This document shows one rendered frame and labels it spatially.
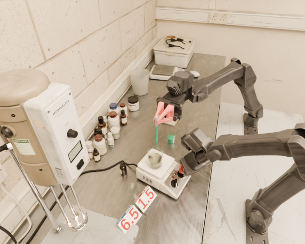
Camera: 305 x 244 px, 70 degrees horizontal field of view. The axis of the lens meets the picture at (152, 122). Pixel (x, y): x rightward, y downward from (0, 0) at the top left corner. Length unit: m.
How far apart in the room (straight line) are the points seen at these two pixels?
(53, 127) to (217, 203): 0.72
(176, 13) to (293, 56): 1.07
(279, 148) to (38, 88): 0.55
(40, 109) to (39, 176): 0.18
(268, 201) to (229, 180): 0.28
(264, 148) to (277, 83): 1.74
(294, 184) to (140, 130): 0.77
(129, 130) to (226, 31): 1.34
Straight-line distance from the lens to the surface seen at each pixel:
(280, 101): 2.47
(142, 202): 0.89
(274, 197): 0.76
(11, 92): 0.39
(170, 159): 0.93
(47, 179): 0.51
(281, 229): 0.98
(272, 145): 0.64
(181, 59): 1.85
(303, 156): 0.61
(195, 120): 1.29
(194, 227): 0.88
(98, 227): 0.88
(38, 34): 0.91
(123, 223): 0.85
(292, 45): 2.24
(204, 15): 2.08
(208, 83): 0.90
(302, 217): 1.05
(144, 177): 0.92
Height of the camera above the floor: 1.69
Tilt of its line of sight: 39 degrees down
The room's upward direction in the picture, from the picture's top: straight up
